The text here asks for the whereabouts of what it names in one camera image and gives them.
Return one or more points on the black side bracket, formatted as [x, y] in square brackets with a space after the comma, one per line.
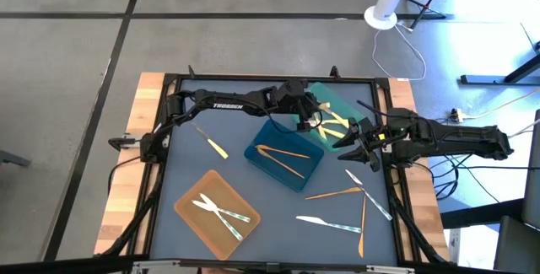
[122, 142]

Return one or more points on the orange plastic bin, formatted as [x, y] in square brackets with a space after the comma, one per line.
[211, 232]

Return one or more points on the grey cabinet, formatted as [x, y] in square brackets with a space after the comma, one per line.
[516, 244]

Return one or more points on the grey furniture foot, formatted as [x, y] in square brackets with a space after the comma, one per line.
[12, 158]

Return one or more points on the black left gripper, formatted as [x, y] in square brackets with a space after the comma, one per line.
[295, 97]

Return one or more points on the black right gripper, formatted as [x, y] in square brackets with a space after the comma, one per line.
[386, 132]

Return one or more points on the black floor beam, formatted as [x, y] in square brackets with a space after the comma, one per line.
[476, 215]

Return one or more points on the white power strip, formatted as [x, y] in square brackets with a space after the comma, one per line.
[457, 116]

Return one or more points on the black desk base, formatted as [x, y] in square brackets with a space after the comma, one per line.
[481, 80]

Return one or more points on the black frame clamp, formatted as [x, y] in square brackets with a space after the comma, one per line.
[335, 72]
[192, 72]

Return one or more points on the dark blue plastic bin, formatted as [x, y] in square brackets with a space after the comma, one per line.
[282, 139]

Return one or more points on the grey-blue table mat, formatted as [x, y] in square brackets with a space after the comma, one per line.
[274, 240]

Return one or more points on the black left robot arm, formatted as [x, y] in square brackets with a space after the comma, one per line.
[228, 105]

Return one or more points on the silver aluminium extrusion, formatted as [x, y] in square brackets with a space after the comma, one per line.
[390, 270]
[156, 264]

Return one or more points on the black tripod stand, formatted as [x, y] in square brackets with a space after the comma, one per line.
[430, 0]

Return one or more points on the teal green plastic bin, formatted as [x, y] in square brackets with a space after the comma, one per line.
[337, 101]

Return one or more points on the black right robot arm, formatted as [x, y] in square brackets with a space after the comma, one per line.
[464, 139]

